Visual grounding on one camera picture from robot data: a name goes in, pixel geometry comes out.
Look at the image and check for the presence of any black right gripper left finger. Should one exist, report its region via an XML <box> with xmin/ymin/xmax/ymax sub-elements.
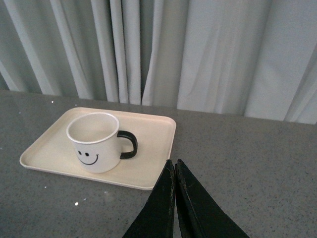
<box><xmin>124</xmin><ymin>160</ymin><xmax>176</xmax><ymax>238</ymax></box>

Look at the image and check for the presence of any grey-white pleated curtain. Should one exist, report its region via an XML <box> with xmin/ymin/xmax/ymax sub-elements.
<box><xmin>0</xmin><ymin>0</ymin><xmax>317</xmax><ymax>124</ymax></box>

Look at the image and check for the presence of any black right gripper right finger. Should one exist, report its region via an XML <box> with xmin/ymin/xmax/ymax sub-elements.
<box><xmin>175</xmin><ymin>159</ymin><xmax>248</xmax><ymax>238</ymax></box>

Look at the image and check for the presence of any white smiley mug black handle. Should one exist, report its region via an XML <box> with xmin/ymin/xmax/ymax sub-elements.
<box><xmin>66</xmin><ymin>112</ymin><xmax>138</xmax><ymax>173</ymax></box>

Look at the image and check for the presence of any beige rectangular tray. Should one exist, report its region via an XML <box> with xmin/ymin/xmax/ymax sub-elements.
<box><xmin>20</xmin><ymin>107</ymin><xmax>176</xmax><ymax>190</ymax></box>

